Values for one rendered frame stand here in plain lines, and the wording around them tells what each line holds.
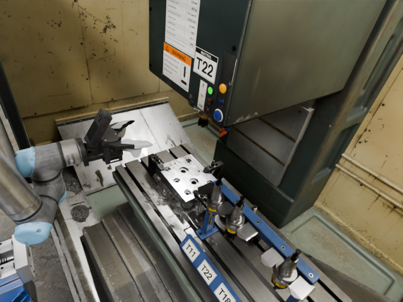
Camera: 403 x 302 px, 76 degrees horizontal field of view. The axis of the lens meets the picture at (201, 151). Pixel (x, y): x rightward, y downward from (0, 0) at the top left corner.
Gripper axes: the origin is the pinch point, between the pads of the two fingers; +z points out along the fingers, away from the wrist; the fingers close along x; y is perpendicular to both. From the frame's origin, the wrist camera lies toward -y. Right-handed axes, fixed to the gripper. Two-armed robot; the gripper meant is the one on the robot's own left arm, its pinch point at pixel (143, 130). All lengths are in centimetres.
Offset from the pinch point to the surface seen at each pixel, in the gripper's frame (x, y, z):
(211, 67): 13.3, -24.5, 13.7
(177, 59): -3.4, -21.0, 12.7
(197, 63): 6.8, -23.1, 13.3
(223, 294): 41, 51, 13
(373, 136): 26, 18, 118
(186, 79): 2.3, -16.7, 13.1
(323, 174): 17, 49, 108
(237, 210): 31.2, 17.1, 19.0
